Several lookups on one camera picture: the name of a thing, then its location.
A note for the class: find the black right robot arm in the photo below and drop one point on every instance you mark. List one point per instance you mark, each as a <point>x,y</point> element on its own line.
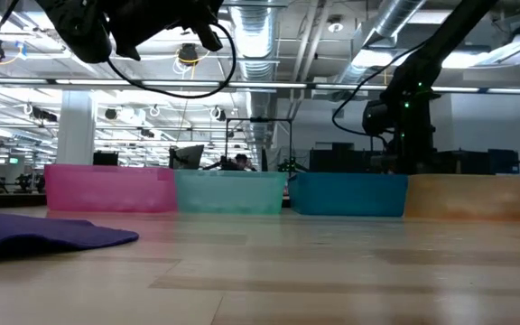
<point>440,40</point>

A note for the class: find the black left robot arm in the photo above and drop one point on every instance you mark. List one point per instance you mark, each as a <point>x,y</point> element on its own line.
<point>84,31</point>

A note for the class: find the orange plastic bin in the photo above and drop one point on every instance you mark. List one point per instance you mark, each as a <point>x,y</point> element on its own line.
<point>470,196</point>

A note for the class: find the blue plastic bin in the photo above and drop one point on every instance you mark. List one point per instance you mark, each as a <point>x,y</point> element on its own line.
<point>348,194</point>

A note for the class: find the long ceiling light strip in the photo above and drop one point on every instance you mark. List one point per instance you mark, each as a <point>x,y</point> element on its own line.
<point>287,85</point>

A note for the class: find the grey monitor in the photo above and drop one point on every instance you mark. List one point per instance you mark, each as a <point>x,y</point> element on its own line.
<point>190,155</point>

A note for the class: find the white building pillar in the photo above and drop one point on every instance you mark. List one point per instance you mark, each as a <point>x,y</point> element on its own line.
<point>75,131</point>

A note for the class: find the person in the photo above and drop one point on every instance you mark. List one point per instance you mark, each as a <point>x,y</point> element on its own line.
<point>241,161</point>

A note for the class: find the pink plastic bin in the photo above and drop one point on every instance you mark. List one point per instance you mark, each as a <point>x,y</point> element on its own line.
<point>111,189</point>

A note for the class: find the teal plastic bin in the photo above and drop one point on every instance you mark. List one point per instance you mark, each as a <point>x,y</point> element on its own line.
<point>230,192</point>

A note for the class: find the green exit sign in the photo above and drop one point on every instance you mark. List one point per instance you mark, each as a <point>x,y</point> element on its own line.
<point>14,160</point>

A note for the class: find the purple folded cloth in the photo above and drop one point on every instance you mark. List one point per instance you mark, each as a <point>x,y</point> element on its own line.
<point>39,234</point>

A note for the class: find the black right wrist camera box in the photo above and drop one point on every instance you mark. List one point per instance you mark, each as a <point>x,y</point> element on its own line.
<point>376,118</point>

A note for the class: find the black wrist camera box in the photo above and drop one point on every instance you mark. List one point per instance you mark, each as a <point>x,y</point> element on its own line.
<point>376,118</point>
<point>208,36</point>

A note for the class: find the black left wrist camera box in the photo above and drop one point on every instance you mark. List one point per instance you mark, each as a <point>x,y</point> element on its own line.
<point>208,36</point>

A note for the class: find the silver air duct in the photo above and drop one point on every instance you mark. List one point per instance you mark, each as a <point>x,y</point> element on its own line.
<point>254,45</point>
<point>391,18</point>

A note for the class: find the black gantry frame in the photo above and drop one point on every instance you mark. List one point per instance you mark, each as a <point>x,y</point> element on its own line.
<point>260,119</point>

